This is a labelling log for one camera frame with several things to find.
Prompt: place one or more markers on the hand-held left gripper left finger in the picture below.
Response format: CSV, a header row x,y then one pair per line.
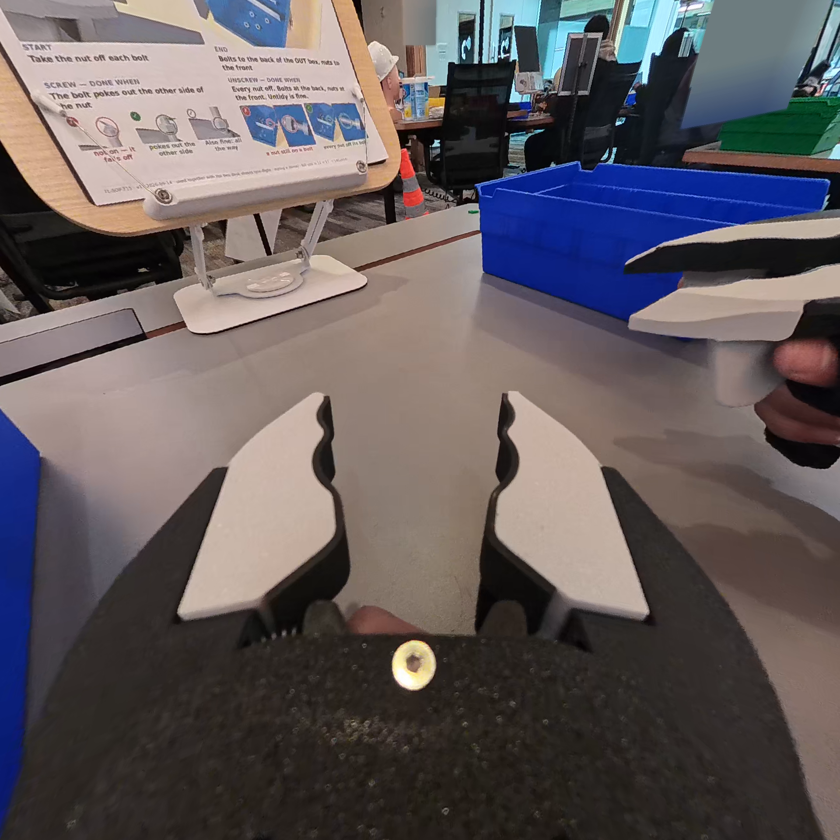
x,y
263,525

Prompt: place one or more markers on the white document stand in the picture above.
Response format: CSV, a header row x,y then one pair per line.
x,y
263,295

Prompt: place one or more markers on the green storage bin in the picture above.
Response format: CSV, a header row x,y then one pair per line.
x,y
788,129

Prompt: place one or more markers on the person's left hand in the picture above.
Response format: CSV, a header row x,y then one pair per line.
x,y
383,621

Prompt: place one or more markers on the black office chair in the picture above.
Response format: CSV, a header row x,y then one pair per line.
x,y
597,112
473,118

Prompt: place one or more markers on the blue divided storage bin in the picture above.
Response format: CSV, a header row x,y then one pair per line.
x,y
16,591

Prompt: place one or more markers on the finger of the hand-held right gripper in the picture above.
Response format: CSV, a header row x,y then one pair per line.
x,y
775,230
735,309

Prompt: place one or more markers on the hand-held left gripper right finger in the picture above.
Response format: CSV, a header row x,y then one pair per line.
x,y
571,525

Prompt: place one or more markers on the instruction sheet on stand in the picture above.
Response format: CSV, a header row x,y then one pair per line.
x,y
40,171

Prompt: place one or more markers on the dark flat tablet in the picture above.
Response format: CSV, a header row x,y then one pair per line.
x,y
66,344

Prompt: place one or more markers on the person's right hand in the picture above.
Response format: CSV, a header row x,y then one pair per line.
x,y
807,361

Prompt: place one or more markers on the white hard hat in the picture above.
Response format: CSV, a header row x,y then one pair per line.
x,y
382,59

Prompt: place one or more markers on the white instruction board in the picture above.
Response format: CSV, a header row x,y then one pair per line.
x,y
158,92

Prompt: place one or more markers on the orange striped traffic cone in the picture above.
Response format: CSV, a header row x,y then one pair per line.
x,y
411,184

